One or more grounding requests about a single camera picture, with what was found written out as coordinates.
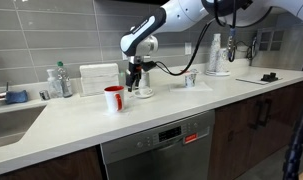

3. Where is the dark wood lower cabinet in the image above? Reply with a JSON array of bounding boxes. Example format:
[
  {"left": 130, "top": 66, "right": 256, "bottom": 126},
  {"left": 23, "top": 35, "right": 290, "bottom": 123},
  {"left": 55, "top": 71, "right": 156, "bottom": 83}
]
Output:
[{"left": 208, "top": 81, "right": 303, "bottom": 180}]

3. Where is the white and red mug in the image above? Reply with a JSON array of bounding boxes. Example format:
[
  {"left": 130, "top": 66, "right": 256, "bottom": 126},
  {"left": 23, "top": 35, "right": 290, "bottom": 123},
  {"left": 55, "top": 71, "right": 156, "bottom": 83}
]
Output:
[{"left": 104, "top": 85, "right": 124, "bottom": 113}]

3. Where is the black tripod leg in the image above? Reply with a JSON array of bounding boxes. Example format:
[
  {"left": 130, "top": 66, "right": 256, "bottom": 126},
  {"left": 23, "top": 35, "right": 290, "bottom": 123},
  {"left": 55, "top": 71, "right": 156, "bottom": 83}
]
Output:
[{"left": 282, "top": 113, "right": 303, "bottom": 180}]

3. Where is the stainless steel dishwasher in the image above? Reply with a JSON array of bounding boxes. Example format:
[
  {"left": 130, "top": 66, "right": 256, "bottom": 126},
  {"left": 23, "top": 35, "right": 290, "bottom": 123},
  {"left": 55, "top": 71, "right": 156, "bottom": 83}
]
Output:
[{"left": 101, "top": 110, "right": 215, "bottom": 180}]

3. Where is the patterned paper cup with packets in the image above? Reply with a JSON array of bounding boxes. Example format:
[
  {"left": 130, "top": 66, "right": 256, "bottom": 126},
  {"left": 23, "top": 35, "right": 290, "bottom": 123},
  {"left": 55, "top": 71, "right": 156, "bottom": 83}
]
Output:
[{"left": 183, "top": 69, "right": 199, "bottom": 88}]

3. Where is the steel sink basin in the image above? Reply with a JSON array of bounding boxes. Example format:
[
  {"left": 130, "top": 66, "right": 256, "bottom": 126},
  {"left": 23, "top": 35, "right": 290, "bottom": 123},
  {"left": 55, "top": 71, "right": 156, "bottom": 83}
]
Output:
[{"left": 0, "top": 106, "right": 44, "bottom": 147}]

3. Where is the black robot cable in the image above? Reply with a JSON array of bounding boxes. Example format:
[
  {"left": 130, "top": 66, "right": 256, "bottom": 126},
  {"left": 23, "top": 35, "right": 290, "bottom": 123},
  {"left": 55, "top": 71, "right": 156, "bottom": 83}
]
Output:
[{"left": 153, "top": 0, "right": 255, "bottom": 77}]

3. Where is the clear bottle with green cap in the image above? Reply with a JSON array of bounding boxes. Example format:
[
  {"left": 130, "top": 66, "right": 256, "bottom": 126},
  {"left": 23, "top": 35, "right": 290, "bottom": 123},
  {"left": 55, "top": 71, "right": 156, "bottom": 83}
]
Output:
[{"left": 57, "top": 61, "right": 73, "bottom": 98}]

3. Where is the blue sponge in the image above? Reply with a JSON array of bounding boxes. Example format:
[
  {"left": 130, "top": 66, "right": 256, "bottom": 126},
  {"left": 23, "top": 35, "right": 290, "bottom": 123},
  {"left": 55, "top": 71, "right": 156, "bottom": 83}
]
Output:
[{"left": 5, "top": 90, "right": 28, "bottom": 104}]

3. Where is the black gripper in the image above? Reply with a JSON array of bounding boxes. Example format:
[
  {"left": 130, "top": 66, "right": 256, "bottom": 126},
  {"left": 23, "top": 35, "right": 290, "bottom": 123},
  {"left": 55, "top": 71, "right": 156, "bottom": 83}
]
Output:
[{"left": 126, "top": 61, "right": 156, "bottom": 92}]

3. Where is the white flat board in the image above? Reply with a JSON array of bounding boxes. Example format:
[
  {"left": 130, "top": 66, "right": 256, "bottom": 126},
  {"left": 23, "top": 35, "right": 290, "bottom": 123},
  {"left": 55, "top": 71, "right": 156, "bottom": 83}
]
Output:
[{"left": 236, "top": 76, "right": 283, "bottom": 85}]

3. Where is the small white tea cup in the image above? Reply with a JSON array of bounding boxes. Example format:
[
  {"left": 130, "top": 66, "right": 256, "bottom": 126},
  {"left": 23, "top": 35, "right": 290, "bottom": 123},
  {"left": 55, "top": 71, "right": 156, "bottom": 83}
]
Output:
[{"left": 139, "top": 86, "right": 152, "bottom": 96}]

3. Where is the small metal can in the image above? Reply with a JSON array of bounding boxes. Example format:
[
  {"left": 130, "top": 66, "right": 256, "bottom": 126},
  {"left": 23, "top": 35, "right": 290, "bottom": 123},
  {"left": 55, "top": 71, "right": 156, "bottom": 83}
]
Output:
[{"left": 39, "top": 90, "right": 50, "bottom": 100}]

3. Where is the clear soap dispenser bottle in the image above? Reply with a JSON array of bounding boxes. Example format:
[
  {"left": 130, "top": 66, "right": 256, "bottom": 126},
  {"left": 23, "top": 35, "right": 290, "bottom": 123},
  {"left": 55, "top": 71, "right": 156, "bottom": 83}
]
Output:
[{"left": 47, "top": 69, "right": 63, "bottom": 98}]

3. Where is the white round tray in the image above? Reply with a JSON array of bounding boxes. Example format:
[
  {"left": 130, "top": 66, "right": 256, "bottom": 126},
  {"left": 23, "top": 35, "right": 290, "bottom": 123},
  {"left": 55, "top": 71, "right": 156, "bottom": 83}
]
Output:
[{"left": 205, "top": 70, "right": 231, "bottom": 77}]

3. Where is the stack of white paper towels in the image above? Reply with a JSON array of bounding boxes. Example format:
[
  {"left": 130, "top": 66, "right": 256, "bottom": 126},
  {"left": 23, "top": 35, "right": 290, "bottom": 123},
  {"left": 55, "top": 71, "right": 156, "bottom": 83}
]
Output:
[{"left": 79, "top": 63, "right": 119, "bottom": 96}]

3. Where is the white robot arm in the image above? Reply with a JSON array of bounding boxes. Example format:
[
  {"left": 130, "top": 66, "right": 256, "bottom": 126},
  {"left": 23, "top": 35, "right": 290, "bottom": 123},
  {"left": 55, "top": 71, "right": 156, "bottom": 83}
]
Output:
[{"left": 120, "top": 0, "right": 303, "bottom": 92}]

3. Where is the white wall outlet right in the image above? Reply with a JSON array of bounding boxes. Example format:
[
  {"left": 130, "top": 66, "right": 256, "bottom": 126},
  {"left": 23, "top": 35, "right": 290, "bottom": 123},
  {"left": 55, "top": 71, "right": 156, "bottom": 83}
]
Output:
[{"left": 185, "top": 42, "right": 192, "bottom": 55}]

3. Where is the small black object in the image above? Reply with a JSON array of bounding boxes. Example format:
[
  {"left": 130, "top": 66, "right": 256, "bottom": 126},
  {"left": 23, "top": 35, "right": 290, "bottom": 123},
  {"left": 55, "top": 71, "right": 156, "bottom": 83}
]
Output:
[{"left": 261, "top": 72, "right": 278, "bottom": 82}]

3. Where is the white napkin under paper cup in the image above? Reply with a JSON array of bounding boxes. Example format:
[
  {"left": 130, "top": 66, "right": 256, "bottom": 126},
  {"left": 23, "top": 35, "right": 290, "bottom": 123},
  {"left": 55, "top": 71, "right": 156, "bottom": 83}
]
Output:
[{"left": 169, "top": 82, "right": 212, "bottom": 92}]

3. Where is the short stack of paper cups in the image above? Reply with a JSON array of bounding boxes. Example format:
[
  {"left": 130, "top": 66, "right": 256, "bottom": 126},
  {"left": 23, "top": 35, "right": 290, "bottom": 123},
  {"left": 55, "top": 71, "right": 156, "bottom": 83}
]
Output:
[{"left": 216, "top": 48, "right": 227, "bottom": 72}]

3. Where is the small white saucer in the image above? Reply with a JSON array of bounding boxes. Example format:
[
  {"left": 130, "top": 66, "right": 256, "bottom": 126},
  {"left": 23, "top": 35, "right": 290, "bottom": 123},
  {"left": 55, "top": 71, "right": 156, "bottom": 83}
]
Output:
[{"left": 134, "top": 90, "right": 154, "bottom": 99}]

